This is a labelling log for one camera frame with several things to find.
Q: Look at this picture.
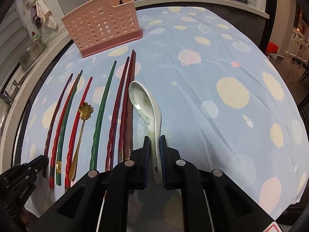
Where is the maroon chopstick patterned end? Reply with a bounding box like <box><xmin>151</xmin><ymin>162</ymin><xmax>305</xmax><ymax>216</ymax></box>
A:
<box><xmin>117</xmin><ymin>50</ymin><xmax>135</xmax><ymax>164</ymax></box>

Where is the red chopstick green end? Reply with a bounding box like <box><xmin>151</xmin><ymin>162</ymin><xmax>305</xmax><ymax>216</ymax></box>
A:
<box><xmin>49</xmin><ymin>74</ymin><xmax>80</xmax><ymax>189</ymax></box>

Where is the white ceramic soup spoon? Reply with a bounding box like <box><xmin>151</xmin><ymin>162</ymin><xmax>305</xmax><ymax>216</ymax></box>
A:
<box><xmin>129</xmin><ymin>81</ymin><xmax>162</xmax><ymax>184</ymax></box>

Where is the bright red chopstick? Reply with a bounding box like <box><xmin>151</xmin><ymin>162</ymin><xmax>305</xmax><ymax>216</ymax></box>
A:
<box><xmin>65</xmin><ymin>77</ymin><xmax>93</xmax><ymax>192</ymax></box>

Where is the dark purple chopstick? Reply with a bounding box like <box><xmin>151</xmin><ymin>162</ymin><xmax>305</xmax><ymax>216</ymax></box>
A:
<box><xmin>42</xmin><ymin>73</ymin><xmax>74</xmax><ymax>178</ymax></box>

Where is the gold flower spoon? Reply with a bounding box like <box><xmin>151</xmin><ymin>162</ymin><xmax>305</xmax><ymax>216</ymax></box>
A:
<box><xmin>69</xmin><ymin>102</ymin><xmax>93</xmax><ymax>182</ymax></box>

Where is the blue planet print tablecloth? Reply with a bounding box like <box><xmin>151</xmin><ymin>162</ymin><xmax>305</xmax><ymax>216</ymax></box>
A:
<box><xmin>21</xmin><ymin>7</ymin><xmax>308</xmax><ymax>218</ymax></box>

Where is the chrome sink faucet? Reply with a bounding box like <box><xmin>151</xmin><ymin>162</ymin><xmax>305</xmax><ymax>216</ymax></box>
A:
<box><xmin>1</xmin><ymin>80</ymin><xmax>21</xmax><ymax>106</ymax></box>

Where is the steel mixing bowl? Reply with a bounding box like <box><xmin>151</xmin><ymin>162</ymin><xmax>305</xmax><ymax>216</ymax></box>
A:
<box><xmin>18</xmin><ymin>37</ymin><xmax>46</xmax><ymax>69</ymax></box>

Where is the pink perforated utensil holder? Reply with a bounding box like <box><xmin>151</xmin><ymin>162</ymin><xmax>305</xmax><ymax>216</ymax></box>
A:
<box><xmin>61</xmin><ymin>0</ymin><xmax>143</xmax><ymax>58</ymax></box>

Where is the green dish soap bottle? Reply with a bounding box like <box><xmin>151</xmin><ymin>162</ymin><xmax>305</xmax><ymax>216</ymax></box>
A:
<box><xmin>31</xmin><ymin>32</ymin><xmax>41</xmax><ymax>43</ymax></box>

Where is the white hanging towel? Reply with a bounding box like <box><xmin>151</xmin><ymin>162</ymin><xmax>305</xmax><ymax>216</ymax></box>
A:
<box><xmin>31</xmin><ymin>0</ymin><xmax>57</xmax><ymax>30</ymax></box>

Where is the purple hanging cloth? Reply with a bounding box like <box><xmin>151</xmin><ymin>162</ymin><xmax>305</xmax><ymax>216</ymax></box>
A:
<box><xmin>30</xmin><ymin>6</ymin><xmax>42</xmax><ymax>29</ymax></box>

